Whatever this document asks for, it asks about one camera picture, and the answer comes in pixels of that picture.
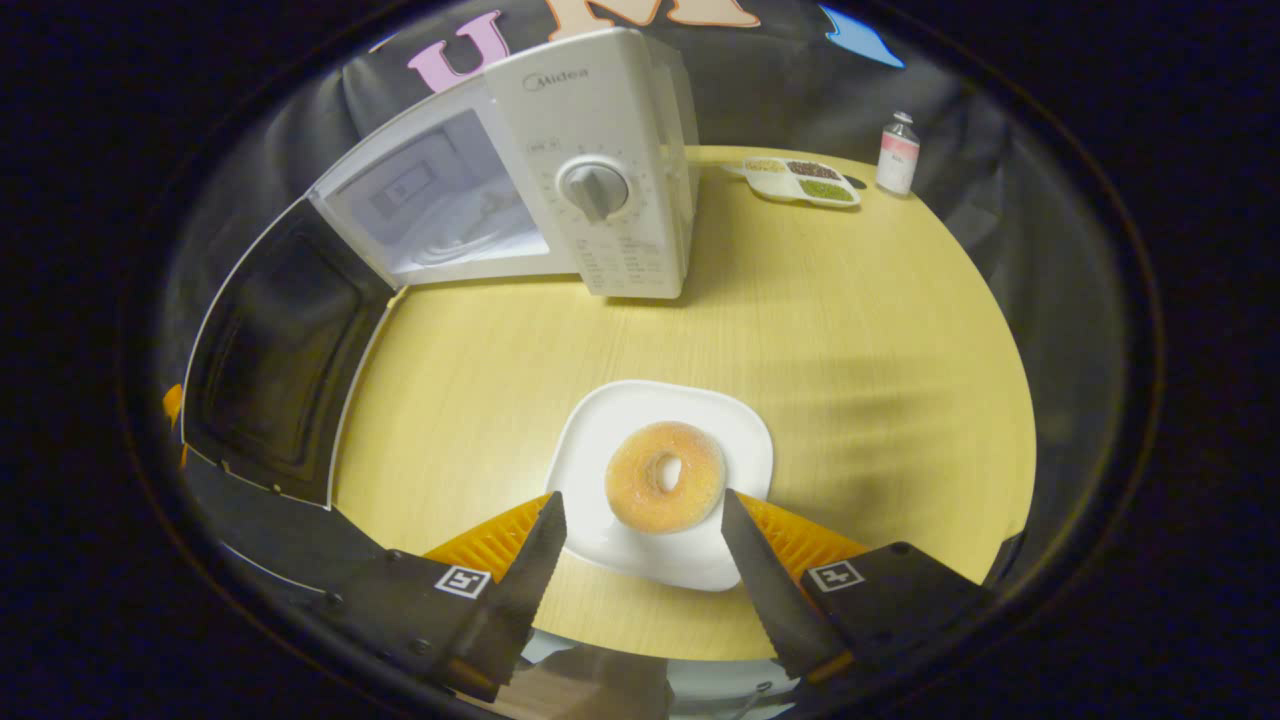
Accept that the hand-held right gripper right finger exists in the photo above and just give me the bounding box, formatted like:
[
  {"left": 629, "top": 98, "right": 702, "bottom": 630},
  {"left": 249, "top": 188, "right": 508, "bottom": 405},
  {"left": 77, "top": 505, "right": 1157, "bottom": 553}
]
[{"left": 720, "top": 488, "right": 1001, "bottom": 683}]

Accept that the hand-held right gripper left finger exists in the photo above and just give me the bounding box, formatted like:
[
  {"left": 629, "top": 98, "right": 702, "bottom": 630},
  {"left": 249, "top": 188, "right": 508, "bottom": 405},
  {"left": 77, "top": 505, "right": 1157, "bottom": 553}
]
[{"left": 310, "top": 490, "right": 569, "bottom": 703}]

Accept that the glazed ring donut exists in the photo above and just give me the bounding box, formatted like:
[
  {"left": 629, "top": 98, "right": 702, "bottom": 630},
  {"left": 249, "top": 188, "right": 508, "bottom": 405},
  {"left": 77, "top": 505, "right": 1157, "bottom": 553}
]
[{"left": 604, "top": 421, "right": 728, "bottom": 535}]

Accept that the white microwave oven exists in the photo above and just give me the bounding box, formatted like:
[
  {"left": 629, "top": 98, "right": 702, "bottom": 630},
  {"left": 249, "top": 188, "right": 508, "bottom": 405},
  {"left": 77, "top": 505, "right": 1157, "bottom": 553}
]
[{"left": 180, "top": 27, "right": 701, "bottom": 511}]

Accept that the white square plate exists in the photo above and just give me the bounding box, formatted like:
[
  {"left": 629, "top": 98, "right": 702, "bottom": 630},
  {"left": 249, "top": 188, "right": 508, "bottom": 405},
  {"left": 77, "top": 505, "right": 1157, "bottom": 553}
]
[{"left": 545, "top": 379, "right": 776, "bottom": 593}]

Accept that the white divided grain tray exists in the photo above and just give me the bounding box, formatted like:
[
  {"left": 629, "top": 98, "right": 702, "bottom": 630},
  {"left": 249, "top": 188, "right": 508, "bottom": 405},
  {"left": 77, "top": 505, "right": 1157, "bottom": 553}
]
[{"left": 740, "top": 156, "right": 863, "bottom": 209}]

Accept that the small pink label bottle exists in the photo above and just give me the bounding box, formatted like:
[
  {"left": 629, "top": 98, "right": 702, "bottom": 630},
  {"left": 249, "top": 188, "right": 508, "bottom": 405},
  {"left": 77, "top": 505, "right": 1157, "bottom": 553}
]
[{"left": 875, "top": 110, "right": 921, "bottom": 198}]

